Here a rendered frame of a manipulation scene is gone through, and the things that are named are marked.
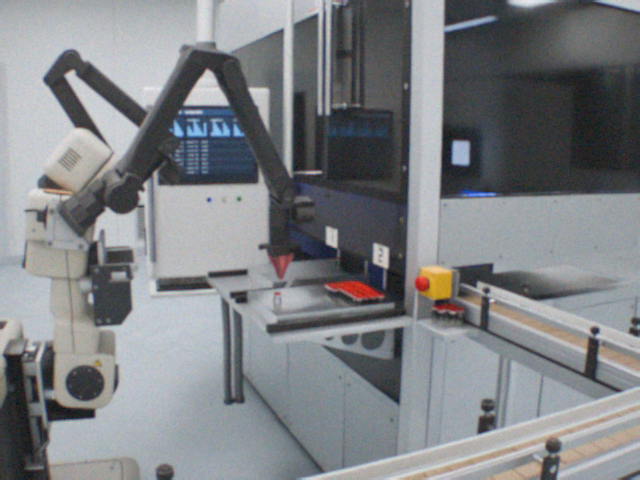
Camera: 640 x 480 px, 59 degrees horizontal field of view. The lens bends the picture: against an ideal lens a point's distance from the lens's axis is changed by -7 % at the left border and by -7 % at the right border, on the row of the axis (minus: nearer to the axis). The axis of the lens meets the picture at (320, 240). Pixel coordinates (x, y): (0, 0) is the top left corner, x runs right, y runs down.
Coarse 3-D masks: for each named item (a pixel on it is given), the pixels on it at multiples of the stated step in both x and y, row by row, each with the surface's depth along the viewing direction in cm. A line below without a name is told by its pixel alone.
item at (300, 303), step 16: (288, 288) 180; (304, 288) 182; (320, 288) 184; (256, 304) 167; (272, 304) 174; (288, 304) 174; (304, 304) 174; (320, 304) 175; (336, 304) 175; (384, 304) 164; (272, 320) 155; (288, 320) 153
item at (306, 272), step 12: (264, 264) 212; (300, 264) 217; (312, 264) 219; (324, 264) 221; (252, 276) 206; (264, 276) 194; (276, 276) 208; (288, 276) 208; (300, 276) 209; (312, 276) 209; (324, 276) 209; (336, 276) 195; (348, 276) 197; (360, 276) 199
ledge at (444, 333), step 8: (424, 320) 160; (424, 328) 157; (432, 328) 154; (440, 328) 154; (448, 328) 154; (456, 328) 154; (464, 328) 154; (472, 328) 154; (440, 336) 150; (448, 336) 149; (456, 336) 151; (464, 336) 152; (472, 336) 153
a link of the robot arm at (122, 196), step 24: (192, 48) 129; (192, 72) 131; (216, 72) 133; (168, 96) 132; (144, 120) 134; (168, 120) 134; (144, 144) 134; (120, 168) 135; (144, 168) 136; (120, 192) 133
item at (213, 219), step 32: (192, 96) 227; (224, 96) 231; (256, 96) 235; (192, 128) 229; (224, 128) 233; (192, 160) 231; (224, 160) 235; (160, 192) 230; (192, 192) 234; (224, 192) 237; (256, 192) 241; (160, 224) 232; (192, 224) 236; (224, 224) 239; (256, 224) 243; (160, 256) 234; (192, 256) 238; (224, 256) 242; (256, 256) 246
